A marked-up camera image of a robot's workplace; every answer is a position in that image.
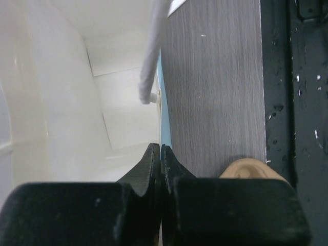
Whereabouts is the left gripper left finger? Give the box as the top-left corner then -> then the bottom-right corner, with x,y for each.
118,143 -> 161,245

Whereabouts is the light blue paper bag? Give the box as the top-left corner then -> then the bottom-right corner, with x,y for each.
0,0 -> 190,184

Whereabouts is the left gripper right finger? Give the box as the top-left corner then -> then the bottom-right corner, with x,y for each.
160,145 -> 195,245

